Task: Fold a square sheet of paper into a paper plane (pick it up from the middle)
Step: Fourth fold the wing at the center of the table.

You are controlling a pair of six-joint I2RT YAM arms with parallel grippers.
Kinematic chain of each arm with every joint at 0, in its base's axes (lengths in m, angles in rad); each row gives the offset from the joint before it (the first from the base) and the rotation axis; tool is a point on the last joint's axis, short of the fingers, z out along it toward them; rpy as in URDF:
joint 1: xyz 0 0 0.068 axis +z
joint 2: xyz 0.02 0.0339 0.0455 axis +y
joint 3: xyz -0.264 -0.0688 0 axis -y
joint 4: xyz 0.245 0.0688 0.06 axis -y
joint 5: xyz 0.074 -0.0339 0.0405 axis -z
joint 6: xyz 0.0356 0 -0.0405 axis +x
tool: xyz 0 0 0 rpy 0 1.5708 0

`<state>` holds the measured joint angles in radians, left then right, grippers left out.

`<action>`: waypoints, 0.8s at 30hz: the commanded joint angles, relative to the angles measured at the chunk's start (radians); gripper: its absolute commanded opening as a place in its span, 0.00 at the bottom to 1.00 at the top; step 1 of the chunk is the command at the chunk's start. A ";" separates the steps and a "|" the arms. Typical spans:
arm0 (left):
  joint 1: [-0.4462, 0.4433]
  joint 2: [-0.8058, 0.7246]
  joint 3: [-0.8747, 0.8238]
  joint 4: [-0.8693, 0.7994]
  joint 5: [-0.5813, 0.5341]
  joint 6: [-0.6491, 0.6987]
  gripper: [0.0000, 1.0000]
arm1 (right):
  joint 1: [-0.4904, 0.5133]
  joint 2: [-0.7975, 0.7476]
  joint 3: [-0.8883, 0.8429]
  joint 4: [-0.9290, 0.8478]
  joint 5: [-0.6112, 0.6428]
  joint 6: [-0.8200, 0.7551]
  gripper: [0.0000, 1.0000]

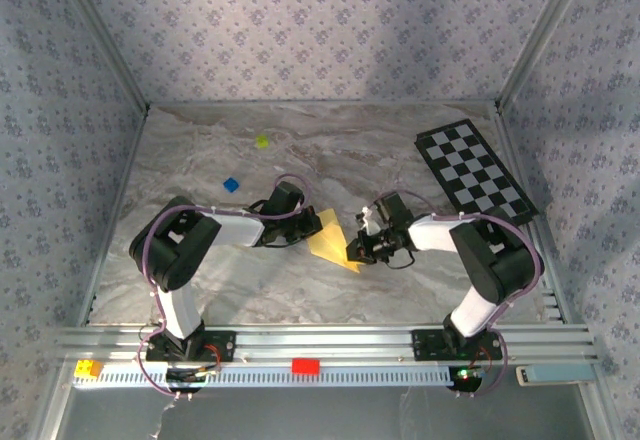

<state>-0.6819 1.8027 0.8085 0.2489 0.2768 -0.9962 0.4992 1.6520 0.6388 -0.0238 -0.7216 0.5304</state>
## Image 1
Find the yellow and orange block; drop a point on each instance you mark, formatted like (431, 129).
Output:
(87, 369)

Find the small blue square block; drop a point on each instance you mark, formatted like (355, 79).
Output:
(231, 184)

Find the aluminium mounting rail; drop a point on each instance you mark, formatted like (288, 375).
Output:
(325, 342)

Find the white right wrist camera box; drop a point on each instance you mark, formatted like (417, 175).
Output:
(367, 220)

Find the controller board with green light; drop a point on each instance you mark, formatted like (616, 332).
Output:
(466, 376)

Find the black and white checkerboard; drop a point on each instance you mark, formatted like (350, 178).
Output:
(465, 160)

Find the yellow paper sheet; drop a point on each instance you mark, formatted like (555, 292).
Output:
(330, 245)

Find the red block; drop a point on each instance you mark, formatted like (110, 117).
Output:
(305, 366)

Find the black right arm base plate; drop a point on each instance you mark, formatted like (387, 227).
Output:
(427, 345)

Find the small lime green block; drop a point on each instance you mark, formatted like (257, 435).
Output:
(262, 141)

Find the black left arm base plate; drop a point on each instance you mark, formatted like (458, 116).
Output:
(220, 345)

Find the grey-blue flat box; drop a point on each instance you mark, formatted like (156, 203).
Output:
(560, 375)

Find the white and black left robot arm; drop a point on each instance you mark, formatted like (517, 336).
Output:
(175, 250)

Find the aluminium frame post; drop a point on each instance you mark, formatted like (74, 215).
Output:
(540, 35)
(102, 35)

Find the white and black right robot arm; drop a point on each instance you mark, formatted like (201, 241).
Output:
(490, 260)

